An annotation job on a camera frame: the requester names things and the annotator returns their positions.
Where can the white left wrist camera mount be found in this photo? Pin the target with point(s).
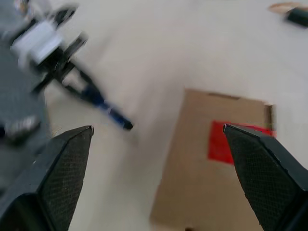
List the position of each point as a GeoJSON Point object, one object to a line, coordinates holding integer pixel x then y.
{"type": "Point", "coordinates": [36, 44]}

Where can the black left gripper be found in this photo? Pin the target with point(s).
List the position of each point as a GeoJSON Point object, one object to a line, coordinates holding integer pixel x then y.
{"type": "Point", "coordinates": [57, 67]}

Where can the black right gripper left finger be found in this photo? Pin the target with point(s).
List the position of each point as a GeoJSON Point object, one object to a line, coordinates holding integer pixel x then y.
{"type": "Point", "coordinates": [55, 178]}

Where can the brown cardboard box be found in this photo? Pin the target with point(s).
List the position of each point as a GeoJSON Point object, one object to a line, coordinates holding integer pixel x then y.
{"type": "Point", "coordinates": [197, 187]}

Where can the blue pen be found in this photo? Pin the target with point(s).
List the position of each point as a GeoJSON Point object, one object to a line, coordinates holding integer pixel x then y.
{"type": "Point", "coordinates": [108, 108]}

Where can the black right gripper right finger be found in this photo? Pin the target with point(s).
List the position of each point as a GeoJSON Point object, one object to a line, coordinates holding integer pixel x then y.
{"type": "Point", "coordinates": [267, 178]}

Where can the small black block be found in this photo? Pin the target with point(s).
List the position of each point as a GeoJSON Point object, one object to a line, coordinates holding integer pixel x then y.
{"type": "Point", "coordinates": [297, 15]}

